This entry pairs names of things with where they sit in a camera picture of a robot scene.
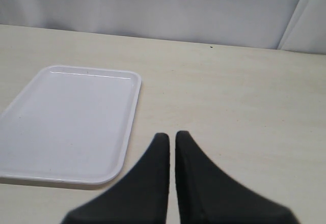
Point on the white backdrop curtain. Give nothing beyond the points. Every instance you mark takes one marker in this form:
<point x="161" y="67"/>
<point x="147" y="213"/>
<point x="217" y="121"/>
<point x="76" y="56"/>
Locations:
<point x="296" y="25"/>

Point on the white rectangular plastic tray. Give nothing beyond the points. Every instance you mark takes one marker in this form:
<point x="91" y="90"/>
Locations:
<point x="70" y="125"/>

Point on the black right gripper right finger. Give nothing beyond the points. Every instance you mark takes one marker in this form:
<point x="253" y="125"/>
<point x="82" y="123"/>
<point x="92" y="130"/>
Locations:
<point x="206" y="194"/>

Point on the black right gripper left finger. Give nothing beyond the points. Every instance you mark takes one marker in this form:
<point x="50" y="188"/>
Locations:
<point x="141" y="196"/>

